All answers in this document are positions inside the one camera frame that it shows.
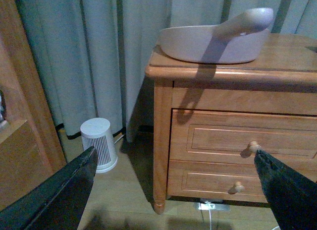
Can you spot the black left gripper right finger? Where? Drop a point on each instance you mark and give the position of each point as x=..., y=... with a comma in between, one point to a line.
x=291, y=196

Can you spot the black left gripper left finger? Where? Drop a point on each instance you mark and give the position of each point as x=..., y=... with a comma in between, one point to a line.
x=59, y=202

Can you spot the beige plastic dustpan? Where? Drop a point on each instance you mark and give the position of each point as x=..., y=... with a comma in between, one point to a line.
x=237, y=40

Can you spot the lower drawer wooden knob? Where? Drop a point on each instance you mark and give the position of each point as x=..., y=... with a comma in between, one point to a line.
x=238, y=187

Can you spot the drawer wooden knob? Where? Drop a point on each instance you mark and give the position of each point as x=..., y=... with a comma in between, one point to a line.
x=253, y=147
x=238, y=187

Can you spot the upper drawer wooden knob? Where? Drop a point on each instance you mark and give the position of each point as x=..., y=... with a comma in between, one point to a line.
x=253, y=147

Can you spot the white cylindrical air purifier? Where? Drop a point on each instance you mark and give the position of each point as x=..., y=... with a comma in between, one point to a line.
x=97, y=132

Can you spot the white power strip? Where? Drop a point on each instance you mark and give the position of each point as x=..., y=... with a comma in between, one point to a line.
x=211, y=207

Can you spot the wooden nightstand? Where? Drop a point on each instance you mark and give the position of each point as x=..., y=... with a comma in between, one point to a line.
x=205, y=115

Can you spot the light grey curtain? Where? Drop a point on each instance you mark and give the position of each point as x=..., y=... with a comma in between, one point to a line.
x=91, y=54

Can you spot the wooden bed frame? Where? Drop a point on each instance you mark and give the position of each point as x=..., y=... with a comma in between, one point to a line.
x=30, y=150

